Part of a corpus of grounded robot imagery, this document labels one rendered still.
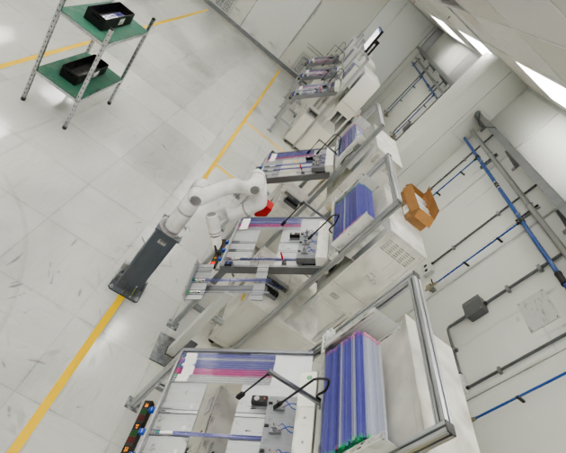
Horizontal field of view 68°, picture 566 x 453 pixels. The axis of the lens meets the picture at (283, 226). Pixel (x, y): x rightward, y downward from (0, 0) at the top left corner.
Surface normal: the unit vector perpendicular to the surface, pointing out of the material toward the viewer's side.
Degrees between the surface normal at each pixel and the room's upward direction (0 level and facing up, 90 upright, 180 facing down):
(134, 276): 90
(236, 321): 90
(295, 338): 90
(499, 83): 90
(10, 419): 0
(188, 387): 44
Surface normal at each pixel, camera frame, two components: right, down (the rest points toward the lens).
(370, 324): -0.13, 0.51
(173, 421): -0.11, -0.86
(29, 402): 0.61, -0.63
